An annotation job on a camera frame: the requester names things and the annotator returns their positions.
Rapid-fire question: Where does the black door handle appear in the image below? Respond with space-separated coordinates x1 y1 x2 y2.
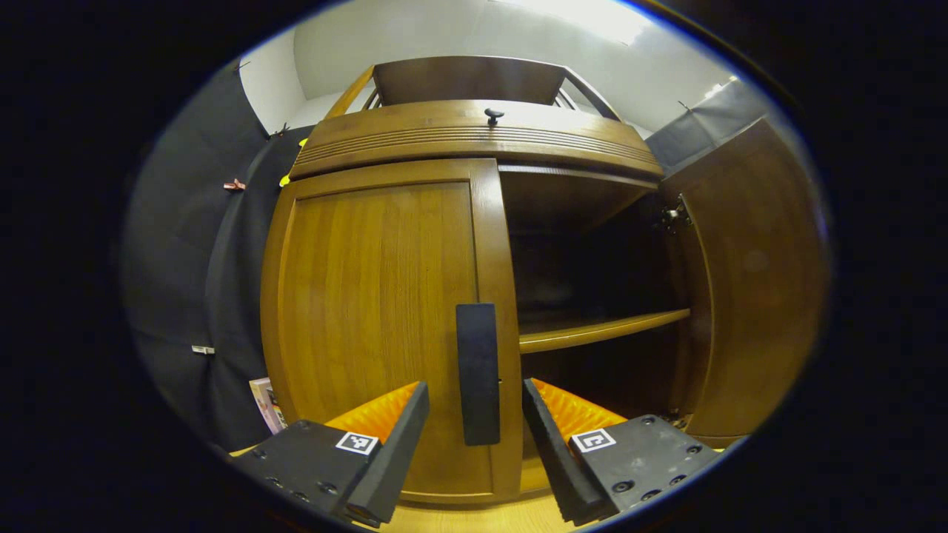
455 303 501 446

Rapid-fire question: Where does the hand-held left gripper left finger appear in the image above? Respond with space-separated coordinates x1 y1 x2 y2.
230 381 430 528

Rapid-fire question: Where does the wooden cabinet drawer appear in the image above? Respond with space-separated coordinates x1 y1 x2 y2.
289 100 664 181

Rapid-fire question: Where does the wooden double-door shoe cabinet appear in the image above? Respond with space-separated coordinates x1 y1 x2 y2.
259 56 830 512

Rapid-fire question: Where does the wooden shoe cabinet door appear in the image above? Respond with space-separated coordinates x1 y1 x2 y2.
659 117 830 449
261 158 524 504

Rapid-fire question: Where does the colourful printed box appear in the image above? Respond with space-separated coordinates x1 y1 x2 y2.
250 378 287 435

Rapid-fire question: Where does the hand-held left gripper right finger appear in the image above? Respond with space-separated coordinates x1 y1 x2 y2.
522 378 723 526

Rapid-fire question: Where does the wooden cabinet shelf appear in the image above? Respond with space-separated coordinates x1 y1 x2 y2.
518 309 691 354

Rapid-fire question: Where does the ceiling light panel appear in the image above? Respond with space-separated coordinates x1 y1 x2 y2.
518 0 652 45

